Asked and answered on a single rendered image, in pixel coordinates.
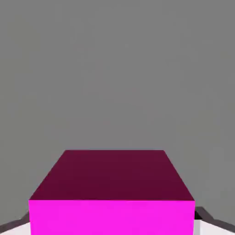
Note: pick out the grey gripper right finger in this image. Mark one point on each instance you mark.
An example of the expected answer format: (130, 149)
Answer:
(211, 225)

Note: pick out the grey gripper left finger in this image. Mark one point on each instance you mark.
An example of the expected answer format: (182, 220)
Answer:
(16, 226)

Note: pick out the small magenta cube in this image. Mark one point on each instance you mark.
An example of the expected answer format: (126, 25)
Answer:
(112, 202)

